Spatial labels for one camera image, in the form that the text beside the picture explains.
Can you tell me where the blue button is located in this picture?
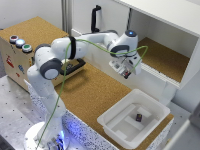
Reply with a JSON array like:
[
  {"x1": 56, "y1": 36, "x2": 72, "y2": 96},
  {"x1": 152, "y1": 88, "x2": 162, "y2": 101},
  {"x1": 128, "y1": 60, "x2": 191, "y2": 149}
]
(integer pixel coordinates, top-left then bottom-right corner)
[{"x1": 15, "y1": 38, "x2": 27, "y2": 49}]

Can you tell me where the white cabinet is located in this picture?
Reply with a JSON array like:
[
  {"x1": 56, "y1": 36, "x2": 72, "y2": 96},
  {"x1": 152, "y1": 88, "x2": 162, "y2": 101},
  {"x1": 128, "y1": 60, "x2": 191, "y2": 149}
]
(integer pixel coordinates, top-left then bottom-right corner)
[{"x1": 70, "y1": 0, "x2": 200, "y2": 109}]

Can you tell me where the green cable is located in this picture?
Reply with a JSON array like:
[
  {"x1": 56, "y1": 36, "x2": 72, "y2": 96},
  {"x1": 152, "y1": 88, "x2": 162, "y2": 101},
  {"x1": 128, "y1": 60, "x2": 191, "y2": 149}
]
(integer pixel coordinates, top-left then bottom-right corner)
[{"x1": 34, "y1": 38, "x2": 150, "y2": 150}]

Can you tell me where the black drawer handle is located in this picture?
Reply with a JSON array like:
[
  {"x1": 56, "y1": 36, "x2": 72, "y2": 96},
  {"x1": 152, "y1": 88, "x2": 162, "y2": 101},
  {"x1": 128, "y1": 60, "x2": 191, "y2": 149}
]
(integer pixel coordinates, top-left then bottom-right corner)
[{"x1": 60, "y1": 59, "x2": 87, "y2": 77}]

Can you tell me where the wooden drawer box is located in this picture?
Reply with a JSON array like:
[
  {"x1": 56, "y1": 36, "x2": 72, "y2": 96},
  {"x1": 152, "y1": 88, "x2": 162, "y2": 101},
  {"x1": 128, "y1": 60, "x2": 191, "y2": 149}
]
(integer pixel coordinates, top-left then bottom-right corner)
[{"x1": 0, "y1": 16, "x2": 88, "y2": 93}]

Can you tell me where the white sliding door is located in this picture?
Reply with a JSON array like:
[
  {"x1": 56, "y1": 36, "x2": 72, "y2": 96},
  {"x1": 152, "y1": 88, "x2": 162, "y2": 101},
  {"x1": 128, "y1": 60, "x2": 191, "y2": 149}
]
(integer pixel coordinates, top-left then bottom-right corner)
[{"x1": 71, "y1": 0, "x2": 132, "y2": 42}]

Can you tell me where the purple block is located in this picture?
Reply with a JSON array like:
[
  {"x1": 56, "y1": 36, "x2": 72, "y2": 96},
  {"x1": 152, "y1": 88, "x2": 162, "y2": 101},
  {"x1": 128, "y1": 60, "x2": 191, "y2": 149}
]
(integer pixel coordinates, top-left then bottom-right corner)
[{"x1": 135, "y1": 113, "x2": 144, "y2": 122}]

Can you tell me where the pink block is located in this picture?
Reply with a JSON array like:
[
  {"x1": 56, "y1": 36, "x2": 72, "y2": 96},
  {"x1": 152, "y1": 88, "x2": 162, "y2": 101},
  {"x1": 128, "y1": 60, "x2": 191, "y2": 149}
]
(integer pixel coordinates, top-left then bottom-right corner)
[{"x1": 123, "y1": 70, "x2": 131, "y2": 80}]

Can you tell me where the black door handle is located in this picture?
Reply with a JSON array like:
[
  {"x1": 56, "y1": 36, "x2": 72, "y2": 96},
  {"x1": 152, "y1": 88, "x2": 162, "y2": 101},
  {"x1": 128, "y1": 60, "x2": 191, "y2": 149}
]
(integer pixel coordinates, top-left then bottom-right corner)
[{"x1": 91, "y1": 4, "x2": 103, "y2": 35}]

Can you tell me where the green button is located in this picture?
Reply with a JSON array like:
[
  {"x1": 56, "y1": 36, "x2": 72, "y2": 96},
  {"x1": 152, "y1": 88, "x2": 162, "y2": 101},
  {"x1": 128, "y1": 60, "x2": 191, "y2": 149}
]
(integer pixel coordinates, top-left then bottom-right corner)
[{"x1": 21, "y1": 43, "x2": 34, "y2": 54}]

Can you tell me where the white plastic box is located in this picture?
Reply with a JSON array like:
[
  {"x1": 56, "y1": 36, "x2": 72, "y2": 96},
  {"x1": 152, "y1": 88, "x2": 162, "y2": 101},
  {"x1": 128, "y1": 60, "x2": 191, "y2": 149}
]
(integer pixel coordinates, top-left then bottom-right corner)
[{"x1": 96, "y1": 88, "x2": 172, "y2": 150}]

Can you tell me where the red button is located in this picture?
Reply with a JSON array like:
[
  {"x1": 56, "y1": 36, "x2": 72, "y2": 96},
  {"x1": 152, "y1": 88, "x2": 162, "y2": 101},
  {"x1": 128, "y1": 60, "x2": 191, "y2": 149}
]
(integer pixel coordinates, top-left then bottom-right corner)
[{"x1": 9, "y1": 34, "x2": 20, "y2": 44}]

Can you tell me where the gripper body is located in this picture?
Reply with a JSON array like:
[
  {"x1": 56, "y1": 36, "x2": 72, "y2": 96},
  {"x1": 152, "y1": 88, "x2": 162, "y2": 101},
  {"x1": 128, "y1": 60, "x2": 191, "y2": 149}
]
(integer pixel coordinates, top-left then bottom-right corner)
[{"x1": 110, "y1": 54, "x2": 143, "y2": 76}]

